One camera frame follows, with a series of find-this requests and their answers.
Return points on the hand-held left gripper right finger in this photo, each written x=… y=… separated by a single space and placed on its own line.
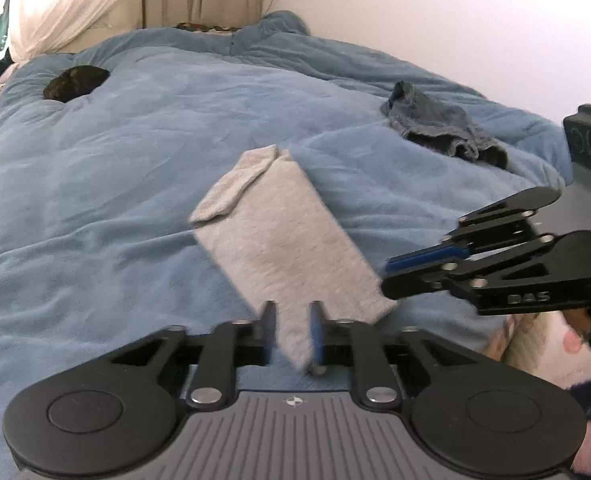
x=317 y=335

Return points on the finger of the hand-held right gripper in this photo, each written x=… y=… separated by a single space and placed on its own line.
x=415 y=280
x=425 y=258

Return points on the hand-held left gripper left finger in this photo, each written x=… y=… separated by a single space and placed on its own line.
x=269 y=330

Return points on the grey ribbed shirt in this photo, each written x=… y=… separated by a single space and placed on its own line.
x=275 y=240

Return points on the person's printed cream pajamas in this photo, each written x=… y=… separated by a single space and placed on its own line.
x=540 y=355

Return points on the blue denim garment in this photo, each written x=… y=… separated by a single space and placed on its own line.
x=435 y=120

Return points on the blue fleece blanket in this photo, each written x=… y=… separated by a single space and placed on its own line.
x=125 y=185

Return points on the patterned pillow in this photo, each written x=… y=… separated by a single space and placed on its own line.
x=203 y=27

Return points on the dark curled-up cat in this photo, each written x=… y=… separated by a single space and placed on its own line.
x=75 y=84

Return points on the white sheer curtain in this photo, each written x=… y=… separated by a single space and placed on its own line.
x=65 y=5

